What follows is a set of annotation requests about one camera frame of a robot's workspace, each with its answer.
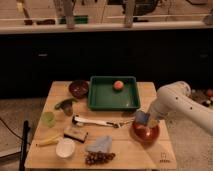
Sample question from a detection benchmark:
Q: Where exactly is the green and brown vegetable toy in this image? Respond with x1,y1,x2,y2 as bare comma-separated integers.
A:
54,98,76,116

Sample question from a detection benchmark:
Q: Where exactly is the blue grey cloth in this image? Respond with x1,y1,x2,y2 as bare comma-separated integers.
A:
85,136,112,153

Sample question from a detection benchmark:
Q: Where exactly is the white handled utensil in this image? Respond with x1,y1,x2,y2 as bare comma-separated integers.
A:
72,115,119,128

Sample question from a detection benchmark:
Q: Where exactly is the green plastic tray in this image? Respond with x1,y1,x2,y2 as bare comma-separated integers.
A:
88,76,140,111

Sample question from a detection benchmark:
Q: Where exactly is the black stand post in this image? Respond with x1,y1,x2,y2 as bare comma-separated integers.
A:
19,120,30,171

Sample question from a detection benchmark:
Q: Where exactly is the bunch of dark grapes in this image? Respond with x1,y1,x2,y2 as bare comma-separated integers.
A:
85,152,116,165

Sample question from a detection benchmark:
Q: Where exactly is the blue sponge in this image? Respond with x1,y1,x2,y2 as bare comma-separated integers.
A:
135,110,149,126

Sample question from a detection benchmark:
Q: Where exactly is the metal fork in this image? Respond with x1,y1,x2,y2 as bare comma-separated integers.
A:
118,119,134,128

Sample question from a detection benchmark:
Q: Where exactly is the light green cup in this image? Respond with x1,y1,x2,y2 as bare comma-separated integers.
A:
41,112,55,128

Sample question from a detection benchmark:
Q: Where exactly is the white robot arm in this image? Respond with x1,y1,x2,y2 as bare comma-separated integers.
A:
147,81,213,135

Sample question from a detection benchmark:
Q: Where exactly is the orange-red bowl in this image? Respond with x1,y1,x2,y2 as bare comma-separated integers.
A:
131,121,160,144

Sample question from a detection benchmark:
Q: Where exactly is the orange fruit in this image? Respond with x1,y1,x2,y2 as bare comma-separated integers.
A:
113,80,124,91

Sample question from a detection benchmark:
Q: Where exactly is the yellow banana toy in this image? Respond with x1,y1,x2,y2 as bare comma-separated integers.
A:
36,135,63,147

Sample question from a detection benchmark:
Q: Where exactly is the dark brown bowl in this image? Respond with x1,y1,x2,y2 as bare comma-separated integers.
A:
69,80,89,99

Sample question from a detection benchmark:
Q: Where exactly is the white small bowl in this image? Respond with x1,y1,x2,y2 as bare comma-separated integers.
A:
56,138,75,158

